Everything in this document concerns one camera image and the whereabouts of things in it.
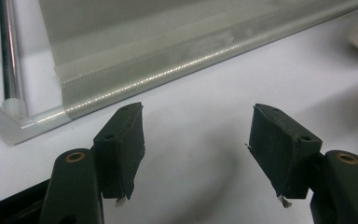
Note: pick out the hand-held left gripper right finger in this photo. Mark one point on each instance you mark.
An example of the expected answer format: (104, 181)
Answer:
(279, 149)

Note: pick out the chrome rack pole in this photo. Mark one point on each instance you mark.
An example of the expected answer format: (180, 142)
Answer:
(9, 46)

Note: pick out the white plastic rack connector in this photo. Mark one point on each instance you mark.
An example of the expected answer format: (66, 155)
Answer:
(15, 130)

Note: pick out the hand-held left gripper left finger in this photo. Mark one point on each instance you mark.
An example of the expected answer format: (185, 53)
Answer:
(118, 149)

